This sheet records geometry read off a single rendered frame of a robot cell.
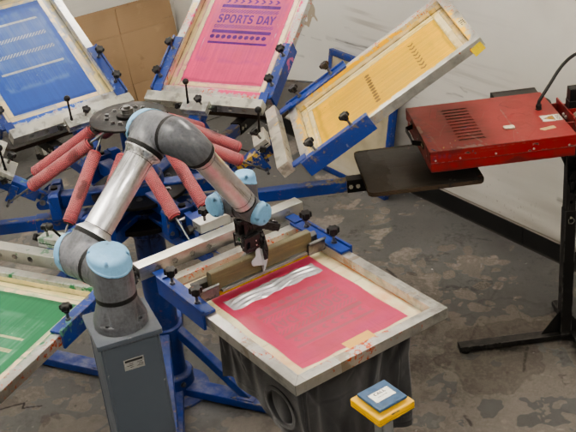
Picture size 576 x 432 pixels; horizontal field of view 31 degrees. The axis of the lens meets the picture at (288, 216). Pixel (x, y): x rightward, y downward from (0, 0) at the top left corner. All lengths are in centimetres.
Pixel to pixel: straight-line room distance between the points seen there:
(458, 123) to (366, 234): 162
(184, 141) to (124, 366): 65
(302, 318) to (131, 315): 65
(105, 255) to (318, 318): 79
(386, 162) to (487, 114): 45
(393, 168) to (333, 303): 102
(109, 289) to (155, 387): 34
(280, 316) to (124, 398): 61
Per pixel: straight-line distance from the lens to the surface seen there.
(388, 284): 342
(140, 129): 303
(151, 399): 306
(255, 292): 349
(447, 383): 461
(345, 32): 621
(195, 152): 296
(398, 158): 434
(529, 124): 424
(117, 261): 285
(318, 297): 343
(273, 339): 326
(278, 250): 354
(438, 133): 417
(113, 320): 292
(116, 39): 768
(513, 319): 502
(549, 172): 529
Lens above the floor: 280
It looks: 28 degrees down
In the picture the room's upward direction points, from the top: 6 degrees counter-clockwise
